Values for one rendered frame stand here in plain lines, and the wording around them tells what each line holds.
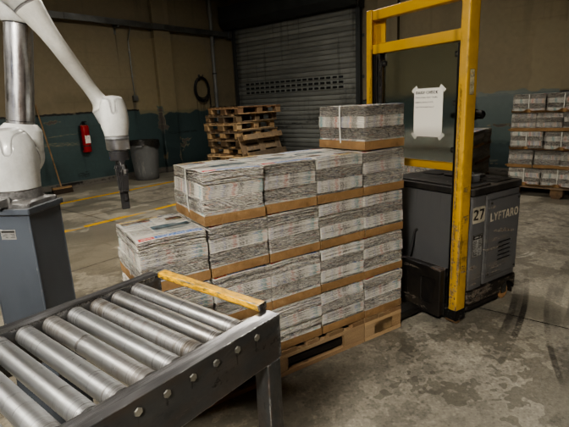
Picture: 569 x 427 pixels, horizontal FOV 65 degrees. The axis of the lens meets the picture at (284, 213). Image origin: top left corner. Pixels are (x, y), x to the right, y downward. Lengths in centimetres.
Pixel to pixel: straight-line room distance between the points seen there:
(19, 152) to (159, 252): 60
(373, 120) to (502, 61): 600
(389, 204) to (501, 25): 609
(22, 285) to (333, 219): 136
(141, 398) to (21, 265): 106
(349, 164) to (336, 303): 72
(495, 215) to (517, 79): 533
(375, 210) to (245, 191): 79
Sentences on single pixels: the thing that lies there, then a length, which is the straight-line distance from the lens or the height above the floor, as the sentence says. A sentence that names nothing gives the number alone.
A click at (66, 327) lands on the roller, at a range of 127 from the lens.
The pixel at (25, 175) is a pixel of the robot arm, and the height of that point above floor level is 111.
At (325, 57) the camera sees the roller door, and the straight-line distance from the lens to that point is 955.
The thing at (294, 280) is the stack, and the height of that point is 49.
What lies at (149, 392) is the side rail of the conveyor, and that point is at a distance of 94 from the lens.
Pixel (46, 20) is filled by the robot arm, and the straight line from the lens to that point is 191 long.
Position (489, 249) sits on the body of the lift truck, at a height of 39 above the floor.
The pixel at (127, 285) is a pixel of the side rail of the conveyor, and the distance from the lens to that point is 145.
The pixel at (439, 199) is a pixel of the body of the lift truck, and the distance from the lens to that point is 291.
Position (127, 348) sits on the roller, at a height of 78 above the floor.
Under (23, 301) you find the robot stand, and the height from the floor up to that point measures 65.
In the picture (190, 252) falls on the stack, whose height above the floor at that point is 74.
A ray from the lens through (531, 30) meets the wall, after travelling 818.
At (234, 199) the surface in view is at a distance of 190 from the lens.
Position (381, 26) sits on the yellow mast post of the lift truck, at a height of 176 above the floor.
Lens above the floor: 132
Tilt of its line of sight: 14 degrees down
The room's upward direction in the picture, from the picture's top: 3 degrees counter-clockwise
